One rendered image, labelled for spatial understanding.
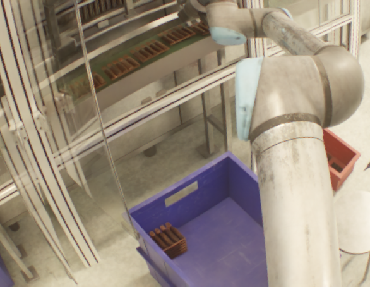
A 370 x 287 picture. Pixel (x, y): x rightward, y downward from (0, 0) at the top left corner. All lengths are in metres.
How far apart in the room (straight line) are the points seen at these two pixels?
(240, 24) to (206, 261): 0.78
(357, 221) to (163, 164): 1.02
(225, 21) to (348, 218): 0.85
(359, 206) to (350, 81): 1.05
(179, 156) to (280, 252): 1.64
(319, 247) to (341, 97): 0.23
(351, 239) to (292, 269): 1.04
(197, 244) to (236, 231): 0.14
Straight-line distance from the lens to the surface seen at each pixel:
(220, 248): 1.59
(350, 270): 1.83
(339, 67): 0.69
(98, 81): 1.51
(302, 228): 0.57
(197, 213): 1.66
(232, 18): 1.20
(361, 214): 1.68
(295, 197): 0.58
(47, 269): 1.94
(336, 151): 2.15
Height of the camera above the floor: 1.57
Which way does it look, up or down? 44 degrees down
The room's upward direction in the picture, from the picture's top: 9 degrees counter-clockwise
